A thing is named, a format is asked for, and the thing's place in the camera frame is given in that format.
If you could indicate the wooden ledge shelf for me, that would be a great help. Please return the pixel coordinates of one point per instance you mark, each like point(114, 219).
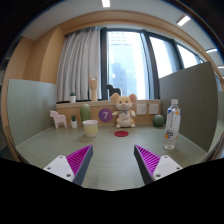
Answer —
point(69, 109)

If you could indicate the tall green cactus figure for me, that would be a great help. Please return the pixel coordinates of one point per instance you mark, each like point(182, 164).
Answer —
point(85, 112)

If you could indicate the pink toy horse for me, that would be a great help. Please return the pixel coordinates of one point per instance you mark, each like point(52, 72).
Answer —
point(58, 118)

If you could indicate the grey white curtain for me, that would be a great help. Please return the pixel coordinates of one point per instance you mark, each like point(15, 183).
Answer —
point(79, 61)

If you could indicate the pale yellow cup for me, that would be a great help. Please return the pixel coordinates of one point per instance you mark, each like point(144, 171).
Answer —
point(90, 128)

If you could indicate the white wall socket left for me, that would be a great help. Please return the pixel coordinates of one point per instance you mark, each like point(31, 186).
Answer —
point(141, 109)

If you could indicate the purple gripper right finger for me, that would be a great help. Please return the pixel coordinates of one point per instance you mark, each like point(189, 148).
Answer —
point(153, 167)

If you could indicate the white wall socket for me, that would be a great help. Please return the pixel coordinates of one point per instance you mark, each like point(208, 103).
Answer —
point(153, 109)
point(141, 109)

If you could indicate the clear plastic water bottle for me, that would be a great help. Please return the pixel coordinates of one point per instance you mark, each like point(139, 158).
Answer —
point(172, 125)

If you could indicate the red round coaster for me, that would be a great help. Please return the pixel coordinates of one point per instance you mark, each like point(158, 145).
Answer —
point(121, 133)

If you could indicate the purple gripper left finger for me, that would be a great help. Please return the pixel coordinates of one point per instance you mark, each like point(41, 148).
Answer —
point(72, 167)

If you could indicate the round green cactus figure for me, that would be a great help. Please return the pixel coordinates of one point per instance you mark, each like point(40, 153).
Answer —
point(158, 121)

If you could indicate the white wall socket right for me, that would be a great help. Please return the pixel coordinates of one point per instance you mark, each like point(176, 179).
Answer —
point(153, 109)

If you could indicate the black horse figure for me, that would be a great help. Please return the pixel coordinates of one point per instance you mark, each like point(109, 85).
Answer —
point(113, 90)

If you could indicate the wooden hand figure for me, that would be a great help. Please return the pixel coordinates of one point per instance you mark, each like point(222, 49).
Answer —
point(93, 84)

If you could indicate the small plant in white pot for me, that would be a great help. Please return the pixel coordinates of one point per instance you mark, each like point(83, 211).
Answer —
point(73, 121)

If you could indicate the purple round number sign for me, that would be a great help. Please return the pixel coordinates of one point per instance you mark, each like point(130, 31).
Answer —
point(105, 115)

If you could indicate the beige plush mouse toy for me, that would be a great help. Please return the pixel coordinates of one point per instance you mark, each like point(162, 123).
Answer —
point(124, 113)

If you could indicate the potted plant on ledge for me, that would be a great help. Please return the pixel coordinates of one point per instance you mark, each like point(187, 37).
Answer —
point(72, 97)

